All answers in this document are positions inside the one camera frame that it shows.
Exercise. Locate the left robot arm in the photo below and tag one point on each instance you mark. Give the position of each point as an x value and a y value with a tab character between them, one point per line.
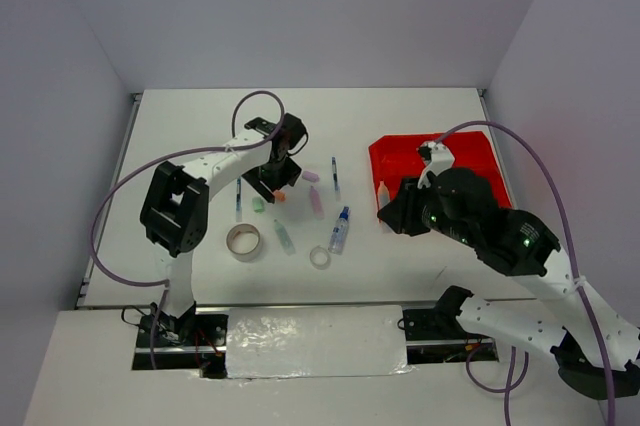
175	211

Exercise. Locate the white foil panel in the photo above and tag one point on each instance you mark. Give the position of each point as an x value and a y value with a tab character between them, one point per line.
314	342

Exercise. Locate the purple highlighter cap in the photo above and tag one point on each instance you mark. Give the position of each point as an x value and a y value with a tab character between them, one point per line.
310	176

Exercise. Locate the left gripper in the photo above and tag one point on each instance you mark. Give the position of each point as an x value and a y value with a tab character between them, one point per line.
289	175

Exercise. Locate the large tape roll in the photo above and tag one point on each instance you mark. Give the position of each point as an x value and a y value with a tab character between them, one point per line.
244	242

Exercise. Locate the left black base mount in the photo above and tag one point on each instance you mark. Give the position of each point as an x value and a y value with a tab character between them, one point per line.
196	342

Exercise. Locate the orange highlighter cap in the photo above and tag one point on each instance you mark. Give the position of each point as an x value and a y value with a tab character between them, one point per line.
280	195

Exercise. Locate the pink highlighter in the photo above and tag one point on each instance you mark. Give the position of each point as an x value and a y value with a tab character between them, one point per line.
316	203

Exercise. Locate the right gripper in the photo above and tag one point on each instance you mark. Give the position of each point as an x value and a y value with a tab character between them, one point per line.
400	214

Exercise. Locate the blue spray bottle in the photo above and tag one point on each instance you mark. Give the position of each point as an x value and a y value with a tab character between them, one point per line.
339	232

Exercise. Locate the right blue pen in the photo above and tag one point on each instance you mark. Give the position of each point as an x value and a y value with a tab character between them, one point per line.
335	179

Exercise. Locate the small clear tape roll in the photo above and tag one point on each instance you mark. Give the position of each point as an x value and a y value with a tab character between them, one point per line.
320	258

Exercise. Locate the green highlighter cap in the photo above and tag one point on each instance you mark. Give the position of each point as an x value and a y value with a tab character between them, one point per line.
258	205

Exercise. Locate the orange highlighter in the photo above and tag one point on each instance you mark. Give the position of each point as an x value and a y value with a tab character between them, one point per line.
383	195

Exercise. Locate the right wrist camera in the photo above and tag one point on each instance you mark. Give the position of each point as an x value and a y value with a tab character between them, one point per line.
437	158

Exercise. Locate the green highlighter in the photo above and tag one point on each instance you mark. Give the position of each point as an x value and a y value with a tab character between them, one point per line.
284	238

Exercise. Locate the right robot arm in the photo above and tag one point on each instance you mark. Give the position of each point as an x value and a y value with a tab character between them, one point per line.
460	205

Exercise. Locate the left blue pen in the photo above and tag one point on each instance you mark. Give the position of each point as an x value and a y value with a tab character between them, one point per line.
238	201

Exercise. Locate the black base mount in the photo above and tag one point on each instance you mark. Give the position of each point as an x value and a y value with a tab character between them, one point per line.
196	342
429	340

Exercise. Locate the blue pen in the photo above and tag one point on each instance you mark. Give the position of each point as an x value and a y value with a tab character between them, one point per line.
238	201
335	179

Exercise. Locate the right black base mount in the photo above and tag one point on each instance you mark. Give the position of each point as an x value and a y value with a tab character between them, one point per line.
429	340

